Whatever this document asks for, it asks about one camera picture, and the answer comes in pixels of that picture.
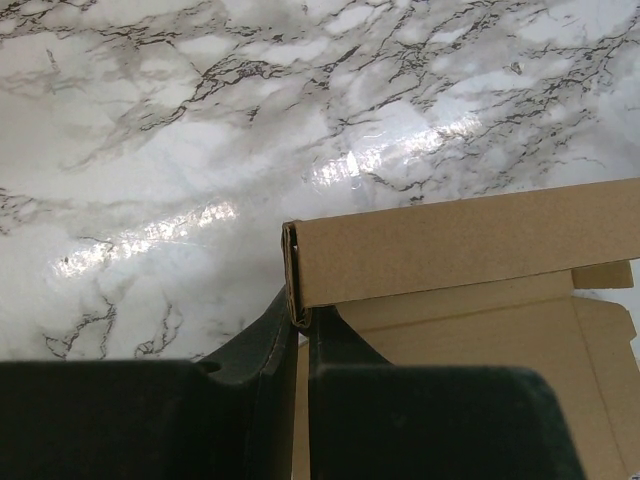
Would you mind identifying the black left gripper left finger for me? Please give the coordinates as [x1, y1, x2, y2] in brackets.
[1, 294, 298, 479]

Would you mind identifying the brown cardboard box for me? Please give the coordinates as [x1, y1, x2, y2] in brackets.
[282, 179, 639, 479]

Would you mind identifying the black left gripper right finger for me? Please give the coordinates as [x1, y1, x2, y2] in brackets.
[308, 307, 584, 479]

